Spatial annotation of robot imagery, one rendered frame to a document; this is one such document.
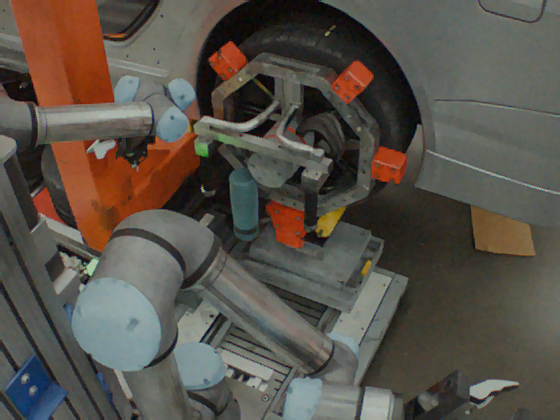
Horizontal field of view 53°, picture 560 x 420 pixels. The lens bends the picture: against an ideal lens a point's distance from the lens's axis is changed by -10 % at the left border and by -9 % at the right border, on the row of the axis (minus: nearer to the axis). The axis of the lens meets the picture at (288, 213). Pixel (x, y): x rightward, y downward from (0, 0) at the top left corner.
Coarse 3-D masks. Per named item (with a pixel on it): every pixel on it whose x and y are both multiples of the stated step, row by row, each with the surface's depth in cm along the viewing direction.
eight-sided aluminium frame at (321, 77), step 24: (240, 72) 179; (264, 72) 175; (288, 72) 171; (312, 72) 169; (216, 96) 189; (336, 96) 169; (360, 120) 171; (360, 144) 176; (360, 168) 182; (264, 192) 209; (288, 192) 211; (336, 192) 200; (360, 192) 188
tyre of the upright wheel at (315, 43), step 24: (264, 24) 196; (288, 24) 181; (312, 24) 178; (336, 24) 179; (360, 24) 182; (240, 48) 184; (264, 48) 179; (288, 48) 175; (312, 48) 172; (336, 48) 171; (360, 48) 176; (384, 48) 182; (336, 72) 174; (384, 72) 177; (360, 96) 175; (384, 96) 173; (408, 96) 185; (384, 120) 177; (408, 120) 186; (384, 144) 183; (408, 144) 194
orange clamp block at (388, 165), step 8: (376, 152) 180; (384, 152) 180; (392, 152) 180; (376, 160) 178; (384, 160) 178; (392, 160) 178; (400, 160) 178; (376, 168) 179; (384, 168) 178; (392, 168) 177; (400, 168) 176; (376, 176) 181; (384, 176) 180; (392, 176) 179; (400, 176) 179
